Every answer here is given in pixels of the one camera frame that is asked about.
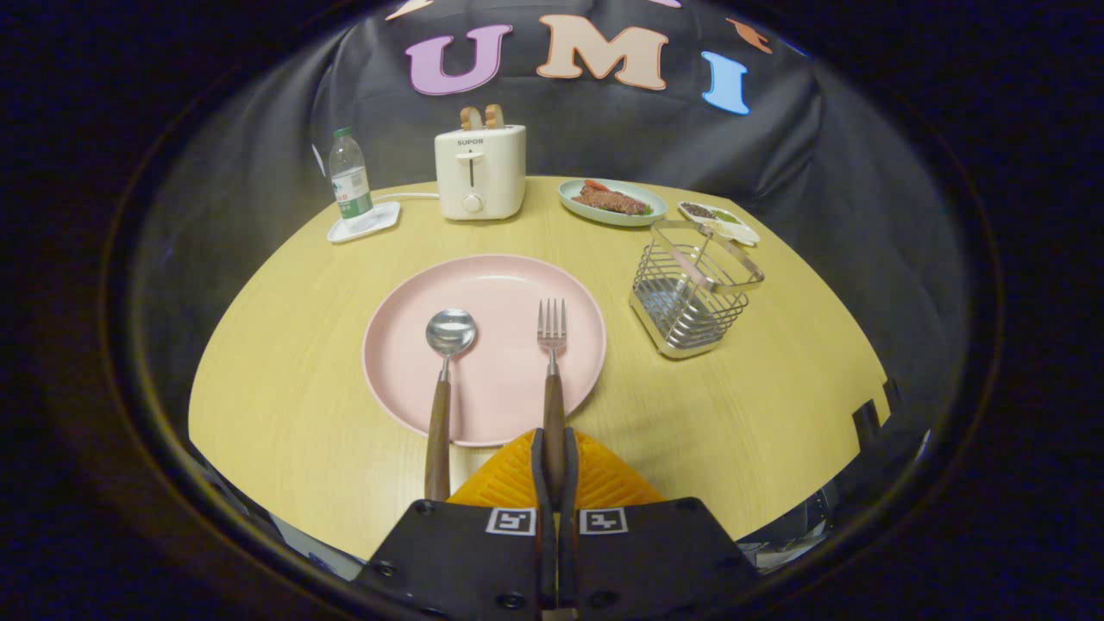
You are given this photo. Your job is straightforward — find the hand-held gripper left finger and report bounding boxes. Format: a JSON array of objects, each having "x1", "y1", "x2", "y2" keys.
[{"x1": 352, "y1": 429, "x2": 555, "y2": 621}]

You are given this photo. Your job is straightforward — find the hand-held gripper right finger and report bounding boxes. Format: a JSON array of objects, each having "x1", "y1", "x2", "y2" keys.
[{"x1": 559, "y1": 427, "x2": 762, "y2": 621}]

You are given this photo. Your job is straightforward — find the wooden handled steel fork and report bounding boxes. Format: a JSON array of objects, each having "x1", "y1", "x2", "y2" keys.
[{"x1": 536, "y1": 298, "x2": 568, "y2": 503}]

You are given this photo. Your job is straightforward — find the pink round plate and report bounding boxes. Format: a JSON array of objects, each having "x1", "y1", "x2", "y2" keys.
[{"x1": 362, "y1": 254, "x2": 607, "y2": 448}]

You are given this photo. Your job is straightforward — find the pale green oval plate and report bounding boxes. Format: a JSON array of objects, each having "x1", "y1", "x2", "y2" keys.
[{"x1": 558, "y1": 178, "x2": 668, "y2": 228}]

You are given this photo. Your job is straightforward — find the grilled steak with vegetables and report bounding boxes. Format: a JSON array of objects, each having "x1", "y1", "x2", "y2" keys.
[{"x1": 571, "y1": 179, "x2": 654, "y2": 216}]

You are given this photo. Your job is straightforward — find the white divided sauce dish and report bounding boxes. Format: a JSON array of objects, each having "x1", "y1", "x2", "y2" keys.
[{"x1": 677, "y1": 201, "x2": 762, "y2": 247}]

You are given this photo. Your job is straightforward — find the white square tray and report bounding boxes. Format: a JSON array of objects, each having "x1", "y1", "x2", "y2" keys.
[{"x1": 327, "y1": 201, "x2": 402, "y2": 244}]

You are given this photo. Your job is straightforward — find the cream white toaster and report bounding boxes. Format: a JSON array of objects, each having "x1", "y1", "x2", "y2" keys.
[{"x1": 434, "y1": 124, "x2": 528, "y2": 222}]

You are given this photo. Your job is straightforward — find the clear plastic water bottle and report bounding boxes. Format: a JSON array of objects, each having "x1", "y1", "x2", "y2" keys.
[{"x1": 329, "y1": 128, "x2": 375, "y2": 229}]

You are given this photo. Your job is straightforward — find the black backdrop cloth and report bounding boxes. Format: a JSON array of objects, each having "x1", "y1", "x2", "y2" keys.
[{"x1": 129, "y1": 0, "x2": 980, "y2": 423}]

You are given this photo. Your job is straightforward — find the wooden handled steel spoon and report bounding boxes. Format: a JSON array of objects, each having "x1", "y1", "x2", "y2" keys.
[{"x1": 423, "y1": 309, "x2": 478, "y2": 503}]

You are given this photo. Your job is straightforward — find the steel wire cutlery holder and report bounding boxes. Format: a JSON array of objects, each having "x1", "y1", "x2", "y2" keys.
[{"x1": 629, "y1": 219, "x2": 766, "y2": 361}]

